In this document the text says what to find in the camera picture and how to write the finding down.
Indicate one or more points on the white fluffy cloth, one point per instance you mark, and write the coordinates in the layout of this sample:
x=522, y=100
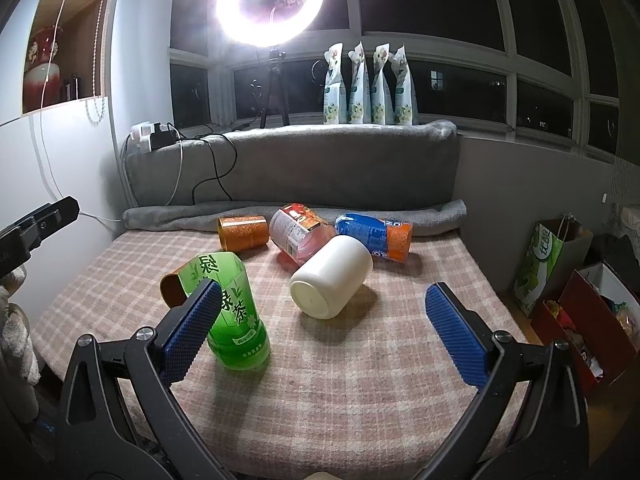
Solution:
x=15, y=340

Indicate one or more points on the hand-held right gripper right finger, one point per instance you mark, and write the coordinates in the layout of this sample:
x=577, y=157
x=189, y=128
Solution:
x=457, y=340

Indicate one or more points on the red and white vase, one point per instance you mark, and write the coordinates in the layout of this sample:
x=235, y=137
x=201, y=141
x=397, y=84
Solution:
x=42, y=70

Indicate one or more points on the green paper bag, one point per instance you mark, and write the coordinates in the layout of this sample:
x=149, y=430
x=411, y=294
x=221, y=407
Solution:
x=542, y=265

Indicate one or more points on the orange patterned cup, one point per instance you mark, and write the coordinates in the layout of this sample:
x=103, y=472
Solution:
x=244, y=232

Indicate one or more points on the white green refill pouch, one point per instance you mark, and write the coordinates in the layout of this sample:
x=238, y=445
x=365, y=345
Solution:
x=382, y=95
x=334, y=95
x=359, y=95
x=406, y=97

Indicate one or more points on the blue and orange bottle cup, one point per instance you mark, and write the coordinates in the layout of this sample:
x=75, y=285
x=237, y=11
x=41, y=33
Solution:
x=372, y=235

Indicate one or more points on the dark cloth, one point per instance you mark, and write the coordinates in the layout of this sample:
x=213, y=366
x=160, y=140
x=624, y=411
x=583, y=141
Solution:
x=622, y=255

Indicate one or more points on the wooden wall shelf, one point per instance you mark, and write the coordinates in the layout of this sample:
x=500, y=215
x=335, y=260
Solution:
x=82, y=35

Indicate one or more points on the green cut bottle cup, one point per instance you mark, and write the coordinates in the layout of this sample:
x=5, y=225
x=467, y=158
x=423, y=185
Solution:
x=240, y=325

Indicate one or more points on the rolled grey blanket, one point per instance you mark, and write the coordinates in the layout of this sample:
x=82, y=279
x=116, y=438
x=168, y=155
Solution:
x=165, y=217

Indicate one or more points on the pink plaid blanket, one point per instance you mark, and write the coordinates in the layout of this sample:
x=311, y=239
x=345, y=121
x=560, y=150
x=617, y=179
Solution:
x=350, y=385

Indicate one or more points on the white power strip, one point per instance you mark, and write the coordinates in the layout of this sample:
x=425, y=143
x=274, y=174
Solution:
x=140, y=137

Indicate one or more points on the white cup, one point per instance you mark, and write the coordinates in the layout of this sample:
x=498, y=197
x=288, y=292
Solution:
x=330, y=277

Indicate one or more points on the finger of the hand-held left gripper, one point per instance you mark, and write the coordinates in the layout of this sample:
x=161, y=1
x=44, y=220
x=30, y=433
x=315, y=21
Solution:
x=50, y=217

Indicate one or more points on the pink label cut bottle cup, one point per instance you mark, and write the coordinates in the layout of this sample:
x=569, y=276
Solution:
x=295, y=232

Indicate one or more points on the small dark jar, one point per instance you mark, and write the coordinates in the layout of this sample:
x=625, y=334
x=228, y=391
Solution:
x=71, y=89

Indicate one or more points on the grey blanket backrest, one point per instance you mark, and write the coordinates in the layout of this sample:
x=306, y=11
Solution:
x=325, y=165

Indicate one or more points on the red cardboard box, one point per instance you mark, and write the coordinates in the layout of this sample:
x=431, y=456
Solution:
x=580, y=320

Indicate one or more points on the black tripod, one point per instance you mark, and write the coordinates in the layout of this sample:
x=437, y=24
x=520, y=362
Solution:
x=274, y=85

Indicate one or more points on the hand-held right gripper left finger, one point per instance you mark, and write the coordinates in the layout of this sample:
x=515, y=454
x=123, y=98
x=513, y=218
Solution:
x=192, y=332

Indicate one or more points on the black charger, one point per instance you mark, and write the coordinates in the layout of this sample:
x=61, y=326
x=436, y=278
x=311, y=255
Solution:
x=164, y=137

